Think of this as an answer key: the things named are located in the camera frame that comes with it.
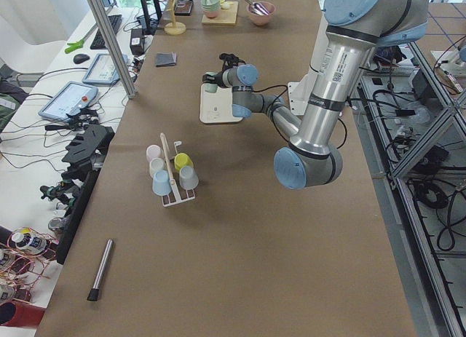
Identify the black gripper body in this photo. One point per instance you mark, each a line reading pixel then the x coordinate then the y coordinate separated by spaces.
pixel 217 78

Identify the green cup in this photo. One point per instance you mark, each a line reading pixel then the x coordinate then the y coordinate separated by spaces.
pixel 209 80

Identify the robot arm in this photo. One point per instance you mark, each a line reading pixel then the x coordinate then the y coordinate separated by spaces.
pixel 355 28

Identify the cream rabbit serving tray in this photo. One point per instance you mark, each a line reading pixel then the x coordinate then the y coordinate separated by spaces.
pixel 216 108

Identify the yellow cup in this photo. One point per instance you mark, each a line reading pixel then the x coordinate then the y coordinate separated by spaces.
pixel 181 160

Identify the pink cup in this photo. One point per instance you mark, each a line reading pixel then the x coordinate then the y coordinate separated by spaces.
pixel 153 151

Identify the white cup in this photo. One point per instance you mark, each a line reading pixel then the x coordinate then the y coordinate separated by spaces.
pixel 155 165

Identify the grey cup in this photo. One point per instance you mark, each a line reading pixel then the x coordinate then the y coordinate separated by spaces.
pixel 188 178

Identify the light blue cup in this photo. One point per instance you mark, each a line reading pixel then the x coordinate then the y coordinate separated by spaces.
pixel 161 183

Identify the grey folded cloth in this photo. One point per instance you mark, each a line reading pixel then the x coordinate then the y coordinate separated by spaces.
pixel 164 59

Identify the wooden cutting board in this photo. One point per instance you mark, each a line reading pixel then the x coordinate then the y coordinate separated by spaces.
pixel 227 15

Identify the wooden mug tree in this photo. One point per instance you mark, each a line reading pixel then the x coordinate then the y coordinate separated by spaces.
pixel 173 27

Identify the pink bowl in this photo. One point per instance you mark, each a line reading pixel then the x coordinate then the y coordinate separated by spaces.
pixel 261 20

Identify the stacked green bowls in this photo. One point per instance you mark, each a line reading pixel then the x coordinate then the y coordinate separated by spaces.
pixel 211 8

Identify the metal scoop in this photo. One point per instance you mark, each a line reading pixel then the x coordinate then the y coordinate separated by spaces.
pixel 257 8

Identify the teach pendant tablet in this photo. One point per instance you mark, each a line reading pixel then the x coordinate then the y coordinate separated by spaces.
pixel 101 72
pixel 69 101

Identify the black computer mouse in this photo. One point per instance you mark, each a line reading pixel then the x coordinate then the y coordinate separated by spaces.
pixel 80 58

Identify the black metal cylinder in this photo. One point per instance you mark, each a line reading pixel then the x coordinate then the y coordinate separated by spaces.
pixel 93 294

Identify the white wire cup rack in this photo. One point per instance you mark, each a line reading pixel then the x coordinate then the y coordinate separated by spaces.
pixel 175 197

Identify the aluminium frame post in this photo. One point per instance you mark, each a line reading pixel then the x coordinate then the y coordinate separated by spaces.
pixel 101 18

